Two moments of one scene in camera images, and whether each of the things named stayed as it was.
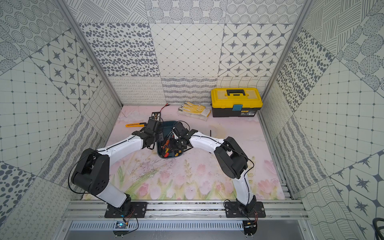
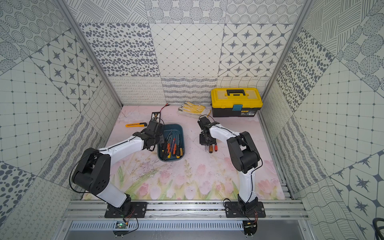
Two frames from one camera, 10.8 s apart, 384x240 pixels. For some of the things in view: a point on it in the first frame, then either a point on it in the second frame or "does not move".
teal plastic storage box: [164, 150] does not move
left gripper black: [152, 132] does not move
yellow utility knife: [138, 125] does not move
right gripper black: [183, 148] to [201, 141]
